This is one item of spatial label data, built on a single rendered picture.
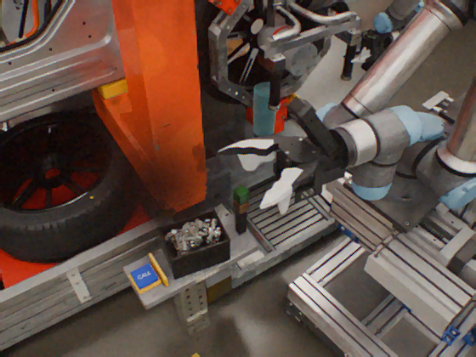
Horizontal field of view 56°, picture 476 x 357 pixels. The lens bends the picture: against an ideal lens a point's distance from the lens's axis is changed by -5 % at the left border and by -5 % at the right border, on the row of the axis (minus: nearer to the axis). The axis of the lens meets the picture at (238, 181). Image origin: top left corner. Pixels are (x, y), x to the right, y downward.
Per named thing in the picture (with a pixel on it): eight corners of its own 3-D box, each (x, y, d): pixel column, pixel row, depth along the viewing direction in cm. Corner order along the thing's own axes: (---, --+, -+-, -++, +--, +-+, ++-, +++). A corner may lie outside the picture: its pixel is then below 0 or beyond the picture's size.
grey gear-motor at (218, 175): (191, 167, 236) (185, 112, 210) (236, 222, 212) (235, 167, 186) (159, 181, 229) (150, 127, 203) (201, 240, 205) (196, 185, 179)
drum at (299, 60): (283, 46, 184) (285, 14, 173) (317, 71, 171) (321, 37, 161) (253, 56, 178) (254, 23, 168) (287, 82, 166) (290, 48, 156)
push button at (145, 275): (150, 266, 151) (149, 262, 150) (159, 281, 147) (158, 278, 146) (131, 275, 149) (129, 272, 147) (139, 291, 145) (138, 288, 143)
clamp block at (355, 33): (343, 31, 168) (345, 19, 164) (360, 42, 163) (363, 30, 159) (333, 35, 166) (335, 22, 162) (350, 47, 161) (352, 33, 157)
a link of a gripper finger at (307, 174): (301, 195, 69) (322, 162, 74) (301, 188, 68) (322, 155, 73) (272, 187, 70) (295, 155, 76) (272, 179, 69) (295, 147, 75)
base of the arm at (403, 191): (436, 187, 126) (447, 161, 119) (405, 214, 120) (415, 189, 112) (393, 158, 134) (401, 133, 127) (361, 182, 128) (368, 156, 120)
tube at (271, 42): (278, 11, 163) (280, -17, 155) (313, 34, 151) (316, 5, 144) (237, 24, 156) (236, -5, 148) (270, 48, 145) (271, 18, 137)
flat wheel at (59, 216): (80, 129, 227) (68, 91, 210) (172, 194, 198) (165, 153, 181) (-38, 206, 192) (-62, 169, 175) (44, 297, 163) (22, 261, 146)
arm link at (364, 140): (379, 133, 75) (349, 110, 81) (356, 140, 74) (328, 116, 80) (373, 168, 80) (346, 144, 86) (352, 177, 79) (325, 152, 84)
